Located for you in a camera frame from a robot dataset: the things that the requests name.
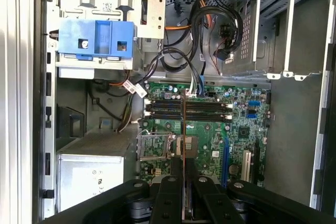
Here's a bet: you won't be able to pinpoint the CPU socket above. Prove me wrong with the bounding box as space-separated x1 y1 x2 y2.
174 135 201 161

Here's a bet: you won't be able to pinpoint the blue expansion slot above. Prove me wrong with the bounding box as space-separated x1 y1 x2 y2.
221 136 229 187

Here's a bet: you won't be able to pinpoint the blue plug wire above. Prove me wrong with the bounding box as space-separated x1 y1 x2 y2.
198 50 206 97

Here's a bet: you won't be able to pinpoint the thin wire locking lever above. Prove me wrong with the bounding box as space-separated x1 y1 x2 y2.
136 129 175 139

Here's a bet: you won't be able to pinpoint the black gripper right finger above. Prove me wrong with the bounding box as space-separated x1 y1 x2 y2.
185 158 336 224

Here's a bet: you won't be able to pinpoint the blue plastic disk carrier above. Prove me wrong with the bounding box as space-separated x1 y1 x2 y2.
57 18 137 61

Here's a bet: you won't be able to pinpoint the white expansion slot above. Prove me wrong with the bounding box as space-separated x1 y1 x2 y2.
240 150 252 183

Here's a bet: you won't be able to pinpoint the green motherboard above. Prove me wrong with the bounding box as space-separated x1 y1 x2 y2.
136 82 273 191

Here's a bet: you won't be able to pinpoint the grey power supply unit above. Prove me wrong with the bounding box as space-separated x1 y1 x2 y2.
56 126 140 212

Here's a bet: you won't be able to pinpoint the black expansion slot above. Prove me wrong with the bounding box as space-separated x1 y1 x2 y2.
252 140 262 182

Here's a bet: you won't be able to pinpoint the black cable bundle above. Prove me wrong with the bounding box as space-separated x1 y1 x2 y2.
188 0 245 64

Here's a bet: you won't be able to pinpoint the black square chipset chip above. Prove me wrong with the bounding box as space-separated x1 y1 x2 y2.
238 126 252 138

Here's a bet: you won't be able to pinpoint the metal expansion slot cover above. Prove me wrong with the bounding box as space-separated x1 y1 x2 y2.
251 0 280 81
282 0 295 80

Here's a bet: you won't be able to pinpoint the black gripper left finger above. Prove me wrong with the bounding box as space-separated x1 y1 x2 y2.
39 155 184 224

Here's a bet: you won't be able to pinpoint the RAM slot black latches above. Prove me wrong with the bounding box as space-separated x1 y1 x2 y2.
145 103 234 112
145 116 234 125

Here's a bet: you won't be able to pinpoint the dark RAM memory stick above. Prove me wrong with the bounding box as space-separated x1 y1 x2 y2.
182 97 187 221

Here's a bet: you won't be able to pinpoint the metal socket cover frame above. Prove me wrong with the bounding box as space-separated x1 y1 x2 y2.
136 130 174 161

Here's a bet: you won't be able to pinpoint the black open PC case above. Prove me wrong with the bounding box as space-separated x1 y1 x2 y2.
0 0 336 224

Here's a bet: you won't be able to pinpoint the orange data wire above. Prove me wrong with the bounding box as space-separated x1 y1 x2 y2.
164 23 194 32

